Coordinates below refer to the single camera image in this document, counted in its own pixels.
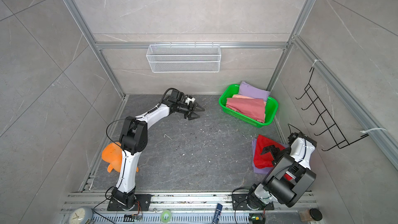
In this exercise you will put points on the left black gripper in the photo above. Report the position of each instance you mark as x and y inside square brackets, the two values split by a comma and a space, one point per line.
[195, 107]

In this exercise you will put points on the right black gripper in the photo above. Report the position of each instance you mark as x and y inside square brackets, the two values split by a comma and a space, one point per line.
[275, 150]

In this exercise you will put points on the red t shirt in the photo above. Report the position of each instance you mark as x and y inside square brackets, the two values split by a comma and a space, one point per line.
[259, 142]

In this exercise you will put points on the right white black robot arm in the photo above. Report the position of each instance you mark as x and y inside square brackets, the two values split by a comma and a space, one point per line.
[289, 173]

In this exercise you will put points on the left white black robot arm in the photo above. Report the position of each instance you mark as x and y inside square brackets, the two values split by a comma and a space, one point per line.
[134, 139]

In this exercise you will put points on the purple folded t shirt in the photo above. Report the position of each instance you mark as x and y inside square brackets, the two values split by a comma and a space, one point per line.
[262, 164]

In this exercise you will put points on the pink folded t shirt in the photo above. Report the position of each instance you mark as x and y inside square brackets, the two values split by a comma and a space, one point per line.
[252, 108]

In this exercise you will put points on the green plastic basket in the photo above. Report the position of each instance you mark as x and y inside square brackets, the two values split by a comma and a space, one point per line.
[270, 108]

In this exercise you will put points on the purple t shirt in basket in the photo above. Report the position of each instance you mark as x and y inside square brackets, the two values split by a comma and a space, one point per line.
[248, 90]

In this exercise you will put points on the small green circuit device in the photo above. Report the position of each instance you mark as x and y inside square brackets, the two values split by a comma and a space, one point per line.
[256, 219]

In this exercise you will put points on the brown jar black lid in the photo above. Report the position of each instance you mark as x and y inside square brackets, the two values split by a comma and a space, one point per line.
[310, 215]

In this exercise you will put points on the blue marker pen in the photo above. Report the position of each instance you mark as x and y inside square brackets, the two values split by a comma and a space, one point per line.
[217, 214]

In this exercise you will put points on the orange plush dolphin toy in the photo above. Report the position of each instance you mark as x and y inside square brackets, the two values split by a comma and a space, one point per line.
[112, 154]

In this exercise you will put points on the green tape roll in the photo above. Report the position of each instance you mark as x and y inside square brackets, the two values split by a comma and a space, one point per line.
[166, 216]

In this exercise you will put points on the white analog clock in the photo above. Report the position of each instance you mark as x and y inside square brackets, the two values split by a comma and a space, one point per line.
[82, 215]

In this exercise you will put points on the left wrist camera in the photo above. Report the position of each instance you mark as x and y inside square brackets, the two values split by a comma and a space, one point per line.
[179, 97]

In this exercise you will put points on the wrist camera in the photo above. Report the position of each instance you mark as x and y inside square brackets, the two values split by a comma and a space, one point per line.
[179, 97]
[293, 136]

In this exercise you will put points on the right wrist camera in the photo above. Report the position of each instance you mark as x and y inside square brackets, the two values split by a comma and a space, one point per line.
[293, 136]

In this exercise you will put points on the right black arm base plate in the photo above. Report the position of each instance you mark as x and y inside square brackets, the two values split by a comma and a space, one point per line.
[241, 203]

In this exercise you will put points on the black wire hook rack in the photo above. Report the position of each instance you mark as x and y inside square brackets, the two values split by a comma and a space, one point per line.
[325, 117]

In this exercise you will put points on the aluminium front rail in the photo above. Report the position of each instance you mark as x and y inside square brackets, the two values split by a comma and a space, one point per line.
[178, 202]

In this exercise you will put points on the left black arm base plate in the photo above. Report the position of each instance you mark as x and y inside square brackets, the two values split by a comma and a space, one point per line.
[141, 201]

